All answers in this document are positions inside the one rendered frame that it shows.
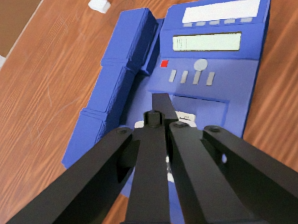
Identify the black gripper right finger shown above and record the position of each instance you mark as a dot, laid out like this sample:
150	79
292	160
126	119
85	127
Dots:
267	188

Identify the blue desk phone body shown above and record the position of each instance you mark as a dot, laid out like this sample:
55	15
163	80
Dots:
206	57

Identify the blue telephone handset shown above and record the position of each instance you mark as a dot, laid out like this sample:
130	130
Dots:
126	52

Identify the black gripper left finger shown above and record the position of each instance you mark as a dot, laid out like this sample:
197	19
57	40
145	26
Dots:
85	192

